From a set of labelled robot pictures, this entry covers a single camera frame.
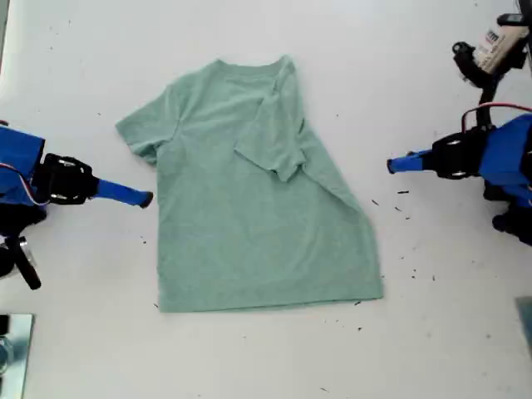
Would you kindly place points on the beige and black camera box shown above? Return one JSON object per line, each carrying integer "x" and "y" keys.
{"x": 494, "y": 45}

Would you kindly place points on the black camera stalk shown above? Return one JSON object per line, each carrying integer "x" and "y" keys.
{"x": 485, "y": 104}

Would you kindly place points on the green t-shirt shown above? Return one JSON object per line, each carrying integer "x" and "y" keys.
{"x": 249, "y": 228}

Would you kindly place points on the grey plate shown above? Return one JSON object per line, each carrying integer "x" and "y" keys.
{"x": 525, "y": 324}

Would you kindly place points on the shiny steel plate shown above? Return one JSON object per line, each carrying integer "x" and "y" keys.
{"x": 21, "y": 353}

